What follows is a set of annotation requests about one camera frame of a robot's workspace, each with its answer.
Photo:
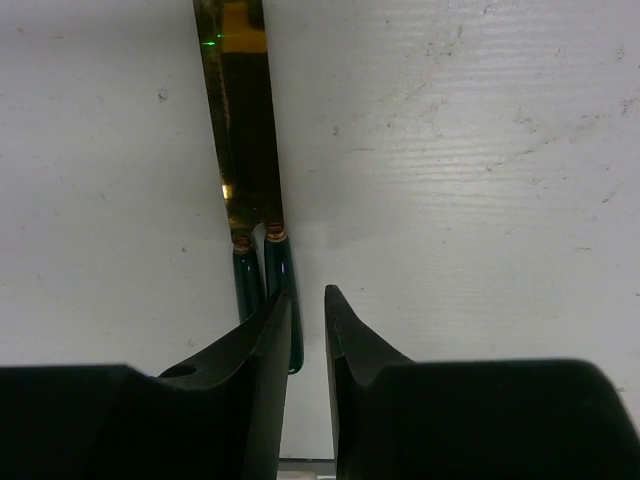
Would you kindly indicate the gold green-handled chopstick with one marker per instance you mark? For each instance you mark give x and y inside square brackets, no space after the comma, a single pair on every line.
[262,253]
[220,125]

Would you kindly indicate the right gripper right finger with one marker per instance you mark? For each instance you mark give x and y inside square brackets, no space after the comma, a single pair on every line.
[395,418]

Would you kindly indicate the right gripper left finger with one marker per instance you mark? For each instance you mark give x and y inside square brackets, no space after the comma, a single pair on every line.
[215,415]

